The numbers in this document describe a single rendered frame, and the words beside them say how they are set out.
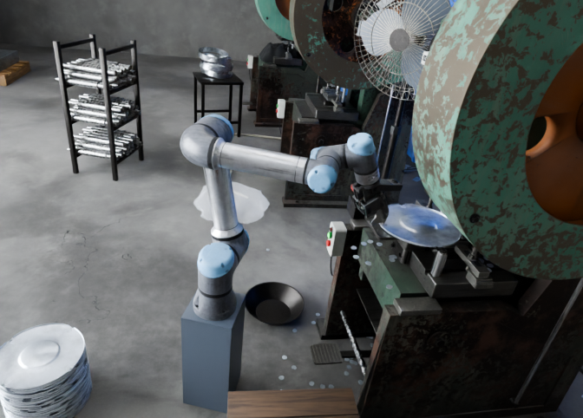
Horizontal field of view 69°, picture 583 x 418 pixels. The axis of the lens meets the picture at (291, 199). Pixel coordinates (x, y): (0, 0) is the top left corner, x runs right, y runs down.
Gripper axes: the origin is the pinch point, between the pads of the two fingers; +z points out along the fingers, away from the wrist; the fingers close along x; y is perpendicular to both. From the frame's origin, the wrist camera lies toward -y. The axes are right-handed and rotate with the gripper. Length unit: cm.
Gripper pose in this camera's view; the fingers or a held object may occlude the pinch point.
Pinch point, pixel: (382, 220)
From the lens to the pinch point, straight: 149.2
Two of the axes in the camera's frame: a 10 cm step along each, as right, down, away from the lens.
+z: 2.7, 7.4, 6.2
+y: -8.5, 4.8, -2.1
